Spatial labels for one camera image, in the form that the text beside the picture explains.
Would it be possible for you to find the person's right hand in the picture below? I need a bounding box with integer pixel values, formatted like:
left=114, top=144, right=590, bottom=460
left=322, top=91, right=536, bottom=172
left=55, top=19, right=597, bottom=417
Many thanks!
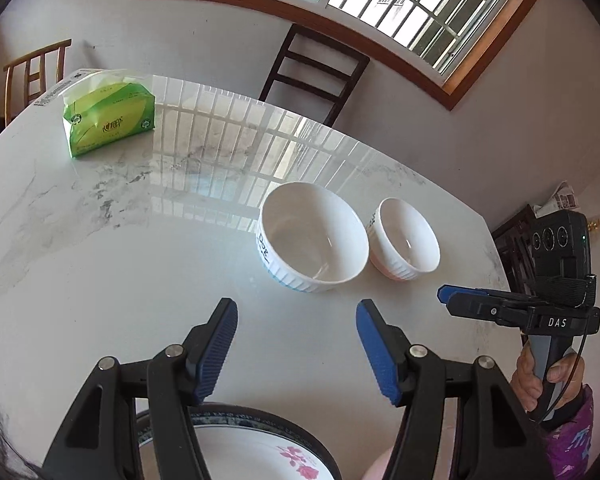
left=510, top=345, right=587, bottom=413

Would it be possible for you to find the green tissue pack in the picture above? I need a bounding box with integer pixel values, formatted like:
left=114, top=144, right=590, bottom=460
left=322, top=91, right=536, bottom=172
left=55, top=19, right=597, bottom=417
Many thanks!
left=34, top=67, right=157, bottom=160

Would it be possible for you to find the person's right forearm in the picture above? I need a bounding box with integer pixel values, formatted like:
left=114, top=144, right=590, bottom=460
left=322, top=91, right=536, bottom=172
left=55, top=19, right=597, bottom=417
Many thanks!
left=540, top=385, right=596, bottom=480

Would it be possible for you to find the dark wooden cabinet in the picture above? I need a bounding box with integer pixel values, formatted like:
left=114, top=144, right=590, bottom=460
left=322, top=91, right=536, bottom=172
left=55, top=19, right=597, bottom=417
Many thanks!
left=491, top=203, right=538, bottom=293

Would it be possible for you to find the light wooden chair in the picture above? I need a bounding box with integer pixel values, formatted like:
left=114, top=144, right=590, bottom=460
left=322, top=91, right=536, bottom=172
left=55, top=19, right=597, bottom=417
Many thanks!
left=2, top=38, right=73, bottom=126

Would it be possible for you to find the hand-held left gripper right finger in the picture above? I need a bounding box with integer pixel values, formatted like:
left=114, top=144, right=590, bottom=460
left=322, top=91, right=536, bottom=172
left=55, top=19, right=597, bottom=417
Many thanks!
left=356, top=299, right=556, bottom=480

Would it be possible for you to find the white plate with pink flower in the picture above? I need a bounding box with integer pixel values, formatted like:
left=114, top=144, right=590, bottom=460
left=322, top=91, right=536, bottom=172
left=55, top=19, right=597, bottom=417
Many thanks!
left=139, top=405, right=333, bottom=480

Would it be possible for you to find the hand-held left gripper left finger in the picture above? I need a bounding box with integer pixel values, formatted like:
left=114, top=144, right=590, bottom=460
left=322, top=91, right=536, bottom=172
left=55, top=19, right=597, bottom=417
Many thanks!
left=40, top=297, right=239, bottom=480

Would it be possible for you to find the white ribbed bowl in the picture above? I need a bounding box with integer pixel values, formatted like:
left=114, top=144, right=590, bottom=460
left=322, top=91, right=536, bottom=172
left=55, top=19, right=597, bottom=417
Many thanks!
left=367, top=197, right=441, bottom=281

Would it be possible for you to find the dark wooden chair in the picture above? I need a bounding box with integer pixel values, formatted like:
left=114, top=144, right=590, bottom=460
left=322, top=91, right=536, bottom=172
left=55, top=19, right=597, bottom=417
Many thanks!
left=257, top=23, right=371, bottom=127

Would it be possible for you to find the white bowl with blue stripes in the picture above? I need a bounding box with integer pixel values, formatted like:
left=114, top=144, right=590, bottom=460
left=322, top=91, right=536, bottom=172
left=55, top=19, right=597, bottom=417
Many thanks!
left=256, top=181, right=370, bottom=294

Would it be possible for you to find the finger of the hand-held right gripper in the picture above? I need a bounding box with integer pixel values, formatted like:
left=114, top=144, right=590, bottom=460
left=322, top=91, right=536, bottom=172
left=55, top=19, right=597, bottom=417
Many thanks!
left=446, top=292, right=533, bottom=330
left=437, top=284, right=548, bottom=306

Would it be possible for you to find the large blue patterned plate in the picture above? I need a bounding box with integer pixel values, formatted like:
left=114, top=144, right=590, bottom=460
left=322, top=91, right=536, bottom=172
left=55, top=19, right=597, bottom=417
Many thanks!
left=134, top=402, right=342, bottom=480

